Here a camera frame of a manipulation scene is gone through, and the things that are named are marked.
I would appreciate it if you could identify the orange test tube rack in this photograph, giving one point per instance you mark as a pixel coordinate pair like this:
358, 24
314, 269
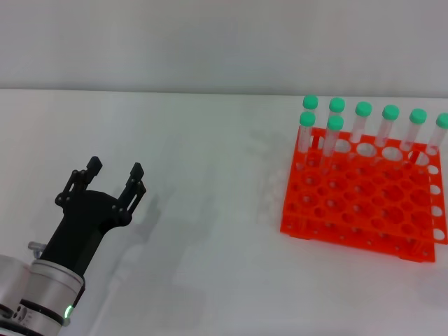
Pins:
360, 210

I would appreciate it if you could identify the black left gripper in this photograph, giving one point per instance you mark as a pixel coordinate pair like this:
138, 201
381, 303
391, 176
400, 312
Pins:
80, 227

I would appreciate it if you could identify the clear test tube green cap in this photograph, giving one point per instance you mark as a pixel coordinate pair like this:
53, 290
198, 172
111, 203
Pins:
443, 120
390, 112
417, 115
310, 102
335, 122
363, 108
307, 119
336, 104

